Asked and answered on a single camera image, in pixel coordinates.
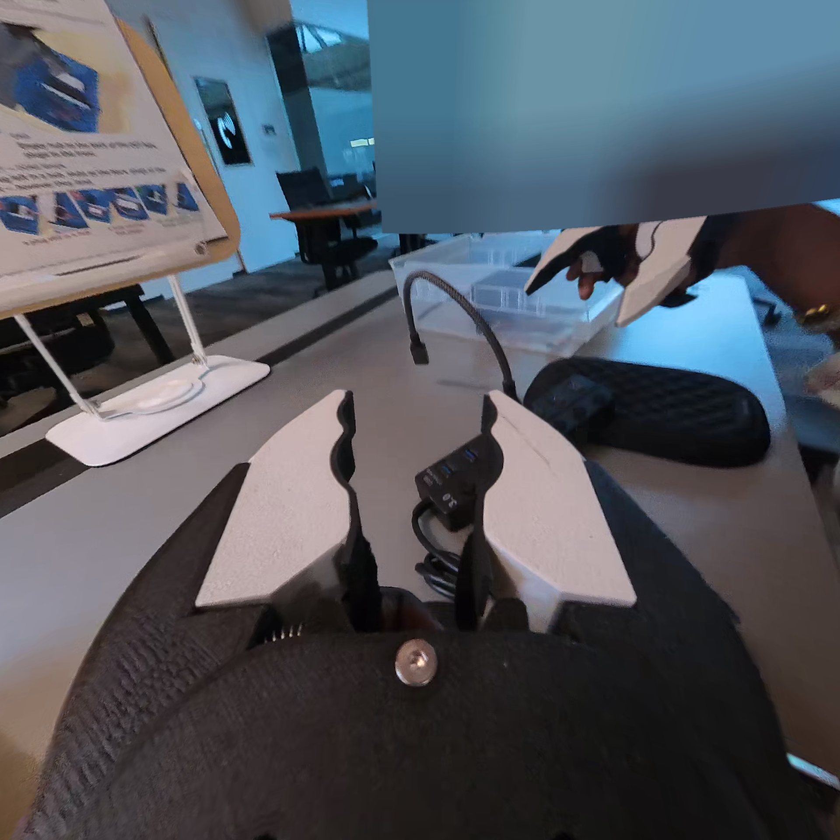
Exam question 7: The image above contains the black office chair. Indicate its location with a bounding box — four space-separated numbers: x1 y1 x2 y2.
276 167 378 283

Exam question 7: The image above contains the black textured wrist pad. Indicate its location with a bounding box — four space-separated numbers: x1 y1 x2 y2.
523 356 772 469

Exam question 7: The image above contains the small black box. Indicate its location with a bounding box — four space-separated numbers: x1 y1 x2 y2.
546 374 618 435

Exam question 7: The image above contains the person's right hand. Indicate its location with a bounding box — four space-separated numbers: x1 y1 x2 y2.
568 203 840 311

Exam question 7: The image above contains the black USB hub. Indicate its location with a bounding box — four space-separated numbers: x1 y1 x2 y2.
415 441 505 532

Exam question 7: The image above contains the dark wall sign white logo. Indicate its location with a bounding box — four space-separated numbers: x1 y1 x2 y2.
193 77 252 167

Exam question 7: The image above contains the printed instruction sheet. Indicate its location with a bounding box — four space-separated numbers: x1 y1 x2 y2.
0 0 228 280

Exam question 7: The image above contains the wooden display board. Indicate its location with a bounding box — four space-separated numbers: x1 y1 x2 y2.
0 0 242 322

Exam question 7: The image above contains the black hub cable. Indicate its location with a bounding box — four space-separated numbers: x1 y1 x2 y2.
410 502 463 601

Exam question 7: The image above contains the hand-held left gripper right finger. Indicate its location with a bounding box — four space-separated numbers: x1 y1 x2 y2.
456 391 637 632

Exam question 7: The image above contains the grey braided USB cable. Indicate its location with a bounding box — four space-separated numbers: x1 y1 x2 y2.
402 270 522 403

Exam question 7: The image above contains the wooden side desk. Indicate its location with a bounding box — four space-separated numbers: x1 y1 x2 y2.
98 285 165 365

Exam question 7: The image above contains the clear plastic bin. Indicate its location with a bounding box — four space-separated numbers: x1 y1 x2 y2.
388 230 626 358

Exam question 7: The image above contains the white board stand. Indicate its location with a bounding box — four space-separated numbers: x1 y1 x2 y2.
13 274 271 468

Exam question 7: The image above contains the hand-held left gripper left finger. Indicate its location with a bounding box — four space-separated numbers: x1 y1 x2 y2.
195 390 383 633

